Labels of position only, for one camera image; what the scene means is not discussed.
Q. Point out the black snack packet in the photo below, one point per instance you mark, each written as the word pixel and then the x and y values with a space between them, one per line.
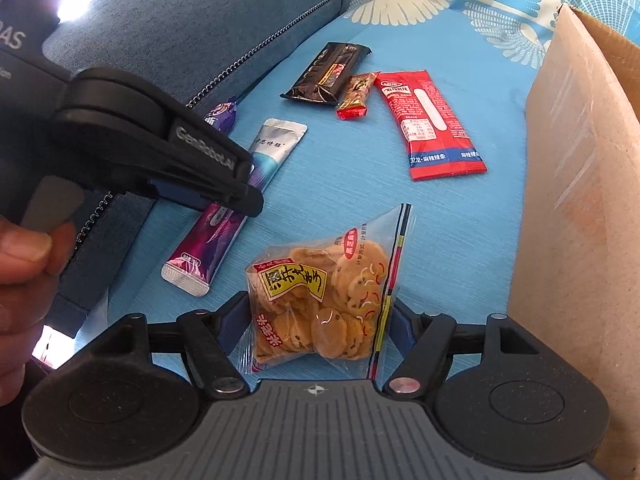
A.
pixel 325 72

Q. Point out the red snack packet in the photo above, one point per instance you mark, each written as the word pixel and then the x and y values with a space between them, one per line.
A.
pixel 430 125

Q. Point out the purple silver stick packet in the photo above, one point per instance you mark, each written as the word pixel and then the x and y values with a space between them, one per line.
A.
pixel 210 245

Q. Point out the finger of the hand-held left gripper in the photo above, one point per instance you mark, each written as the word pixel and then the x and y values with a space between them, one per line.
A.
pixel 172 191

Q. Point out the small red brown candy bar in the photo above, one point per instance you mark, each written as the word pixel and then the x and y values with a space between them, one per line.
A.
pixel 356 96

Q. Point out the clear bag of round crackers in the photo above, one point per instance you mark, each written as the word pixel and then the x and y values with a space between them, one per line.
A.
pixel 300 310

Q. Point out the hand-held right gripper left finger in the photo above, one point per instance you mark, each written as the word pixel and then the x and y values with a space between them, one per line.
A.
pixel 235 312

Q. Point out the blue white printed sheet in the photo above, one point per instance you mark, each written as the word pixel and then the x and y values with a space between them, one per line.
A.
pixel 350 180

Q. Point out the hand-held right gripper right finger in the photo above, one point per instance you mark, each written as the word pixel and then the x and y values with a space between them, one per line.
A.
pixel 402 325

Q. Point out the brown cardboard box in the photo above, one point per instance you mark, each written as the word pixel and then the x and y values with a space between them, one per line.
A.
pixel 575 210

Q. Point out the person's left hand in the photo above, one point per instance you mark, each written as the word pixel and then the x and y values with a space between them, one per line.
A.
pixel 25 260

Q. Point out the small purple snack packet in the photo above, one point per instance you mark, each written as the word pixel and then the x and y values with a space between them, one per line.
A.
pixel 222 116

